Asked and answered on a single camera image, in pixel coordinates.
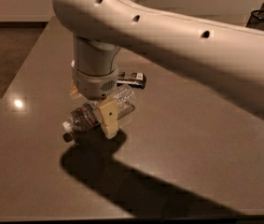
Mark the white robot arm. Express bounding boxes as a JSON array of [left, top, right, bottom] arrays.
[[52, 0, 264, 119]]

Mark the black snack bar wrapper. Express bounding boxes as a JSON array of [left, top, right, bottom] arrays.
[[118, 72, 146, 89]]

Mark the clear plastic water bottle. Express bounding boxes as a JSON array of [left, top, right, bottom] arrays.
[[63, 84, 136, 133]]

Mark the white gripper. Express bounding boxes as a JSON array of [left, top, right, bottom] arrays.
[[70, 60, 118, 139]]

